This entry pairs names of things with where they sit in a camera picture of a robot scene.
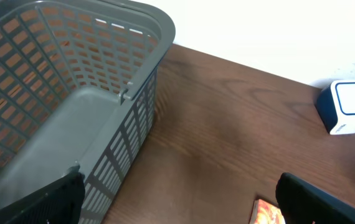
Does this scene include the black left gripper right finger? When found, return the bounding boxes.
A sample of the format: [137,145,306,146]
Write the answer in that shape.
[275,172,355,224]

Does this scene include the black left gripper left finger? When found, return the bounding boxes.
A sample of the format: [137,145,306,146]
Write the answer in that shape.
[0,166,85,224]

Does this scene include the orange tissue packet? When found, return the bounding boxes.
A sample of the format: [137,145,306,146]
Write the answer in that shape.
[249,199,285,224]

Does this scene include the white barcode scanner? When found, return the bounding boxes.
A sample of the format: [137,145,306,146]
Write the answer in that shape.
[315,80,355,135]

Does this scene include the grey plastic mesh basket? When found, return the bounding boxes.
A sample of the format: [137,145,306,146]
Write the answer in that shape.
[0,0,176,223]

